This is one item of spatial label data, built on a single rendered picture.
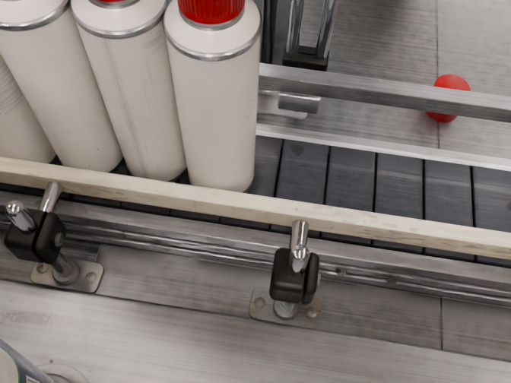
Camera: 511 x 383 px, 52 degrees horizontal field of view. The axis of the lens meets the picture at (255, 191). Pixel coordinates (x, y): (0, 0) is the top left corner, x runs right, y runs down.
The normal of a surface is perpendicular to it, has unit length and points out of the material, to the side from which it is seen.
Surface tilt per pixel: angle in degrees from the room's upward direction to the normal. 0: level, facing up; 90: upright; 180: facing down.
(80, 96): 90
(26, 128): 90
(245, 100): 90
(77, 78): 90
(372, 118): 0
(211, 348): 0
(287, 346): 0
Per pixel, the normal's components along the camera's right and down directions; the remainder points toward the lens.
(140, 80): 0.30, 0.84
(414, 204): 0.03, -0.48
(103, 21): -0.14, 0.26
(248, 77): 0.74, 0.60
